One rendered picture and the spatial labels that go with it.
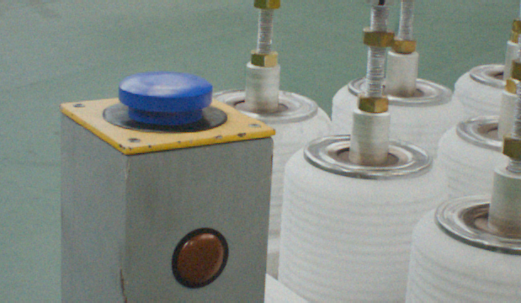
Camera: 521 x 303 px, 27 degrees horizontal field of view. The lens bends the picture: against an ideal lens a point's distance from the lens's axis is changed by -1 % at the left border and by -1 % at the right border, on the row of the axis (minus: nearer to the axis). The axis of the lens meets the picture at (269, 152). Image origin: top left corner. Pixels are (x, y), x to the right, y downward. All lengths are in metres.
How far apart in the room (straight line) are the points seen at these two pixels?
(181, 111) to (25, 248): 0.71
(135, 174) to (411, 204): 0.22
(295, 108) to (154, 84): 0.28
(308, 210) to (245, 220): 0.15
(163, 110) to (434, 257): 0.16
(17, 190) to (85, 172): 0.85
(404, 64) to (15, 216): 0.58
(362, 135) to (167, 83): 0.19
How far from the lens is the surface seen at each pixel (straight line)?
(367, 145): 0.63
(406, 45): 0.79
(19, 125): 1.58
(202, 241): 0.46
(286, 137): 0.70
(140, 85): 0.47
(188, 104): 0.46
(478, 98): 0.85
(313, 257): 0.63
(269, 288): 0.64
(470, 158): 0.69
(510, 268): 0.52
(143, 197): 0.44
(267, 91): 0.73
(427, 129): 0.77
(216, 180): 0.46
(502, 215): 0.55
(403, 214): 0.61
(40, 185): 1.34
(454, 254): 0.53
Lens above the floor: 0.44
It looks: 17 degrees down
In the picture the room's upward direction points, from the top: 3 degrees clockwise
